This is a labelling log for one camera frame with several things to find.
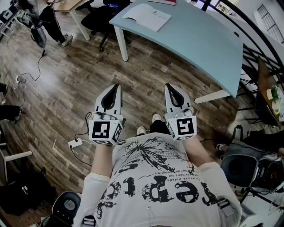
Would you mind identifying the white power strip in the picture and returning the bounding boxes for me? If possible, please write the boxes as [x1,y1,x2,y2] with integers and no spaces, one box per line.
[67,137,84,149]
[12,74,21,90]

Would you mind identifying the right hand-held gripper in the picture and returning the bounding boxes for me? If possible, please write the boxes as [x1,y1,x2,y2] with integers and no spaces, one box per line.
[164,83,198,141]

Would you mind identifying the grey chair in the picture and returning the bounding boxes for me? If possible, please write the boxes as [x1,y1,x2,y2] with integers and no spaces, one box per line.
[220,141,284,193]

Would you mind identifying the black bag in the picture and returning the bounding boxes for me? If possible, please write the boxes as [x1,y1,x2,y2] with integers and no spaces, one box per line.
[0,172,57,217]

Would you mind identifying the person's white left shoe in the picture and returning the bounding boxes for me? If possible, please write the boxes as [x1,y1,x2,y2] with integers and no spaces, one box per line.
[136,126,150,136]

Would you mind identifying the grey handheld device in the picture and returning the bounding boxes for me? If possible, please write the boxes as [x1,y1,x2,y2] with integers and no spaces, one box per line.
[30,21,47,49]

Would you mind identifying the black office chair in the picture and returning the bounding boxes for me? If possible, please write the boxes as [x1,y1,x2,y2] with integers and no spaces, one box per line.
[81,0,132,53]

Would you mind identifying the wooden desk with white legs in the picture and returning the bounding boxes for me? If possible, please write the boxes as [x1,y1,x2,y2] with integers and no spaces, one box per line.
[47,0,91,42]

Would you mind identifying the grey harness strap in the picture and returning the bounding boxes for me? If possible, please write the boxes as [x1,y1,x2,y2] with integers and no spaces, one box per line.
[217,198,237,220]

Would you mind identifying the pale blue table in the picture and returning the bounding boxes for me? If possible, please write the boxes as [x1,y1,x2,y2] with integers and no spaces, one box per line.
[108,0,244,104]

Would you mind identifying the black metal railing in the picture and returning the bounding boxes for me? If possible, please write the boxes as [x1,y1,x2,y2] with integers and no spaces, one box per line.
[199,0,284,100]

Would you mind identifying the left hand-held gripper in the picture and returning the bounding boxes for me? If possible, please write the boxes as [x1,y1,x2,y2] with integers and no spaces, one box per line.
[88,83,126,146]

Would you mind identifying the person's black trousers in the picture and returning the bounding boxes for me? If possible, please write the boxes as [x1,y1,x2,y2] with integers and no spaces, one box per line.
[150,119,172,135]

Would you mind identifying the brown side table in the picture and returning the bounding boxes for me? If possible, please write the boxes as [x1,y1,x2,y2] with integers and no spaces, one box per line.
[254,55,284,127]

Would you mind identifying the black floor cable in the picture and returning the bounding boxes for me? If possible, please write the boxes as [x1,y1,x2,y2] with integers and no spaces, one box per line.
[19,47,46,82]

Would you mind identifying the person's right forearm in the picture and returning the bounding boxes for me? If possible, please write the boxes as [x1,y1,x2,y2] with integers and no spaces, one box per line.
[183,135,215,169]

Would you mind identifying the white table frame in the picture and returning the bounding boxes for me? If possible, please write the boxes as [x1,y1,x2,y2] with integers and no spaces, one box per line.
[0,141,33,184]

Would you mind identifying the person's left forearm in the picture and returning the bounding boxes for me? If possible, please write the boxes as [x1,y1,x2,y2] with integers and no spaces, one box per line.
[91,141,119,178]

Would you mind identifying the green plant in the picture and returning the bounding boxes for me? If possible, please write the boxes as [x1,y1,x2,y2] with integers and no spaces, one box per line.
[271,85,280,100]

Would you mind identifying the person's white printed shirt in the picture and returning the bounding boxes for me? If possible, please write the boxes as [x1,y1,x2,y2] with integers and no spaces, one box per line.
[73,132,242,227]

